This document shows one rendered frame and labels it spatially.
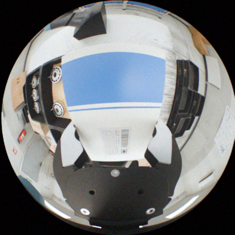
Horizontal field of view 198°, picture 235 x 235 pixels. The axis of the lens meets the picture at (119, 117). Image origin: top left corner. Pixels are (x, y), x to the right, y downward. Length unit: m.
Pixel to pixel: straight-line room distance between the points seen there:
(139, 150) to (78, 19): 0.57
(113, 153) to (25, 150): 3.28
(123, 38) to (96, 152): 0.61
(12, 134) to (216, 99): 6.06
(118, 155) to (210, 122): 2.93
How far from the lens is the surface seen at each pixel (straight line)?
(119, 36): 0.60
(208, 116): 3.00
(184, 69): 1.13
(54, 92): 0.55
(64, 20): 0.48
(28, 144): 3.39
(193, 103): 1.46
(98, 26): 0.52
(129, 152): 0.15
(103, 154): 0.16
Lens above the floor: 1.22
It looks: 58 degrees down
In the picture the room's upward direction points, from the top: 175 degrees clockwise
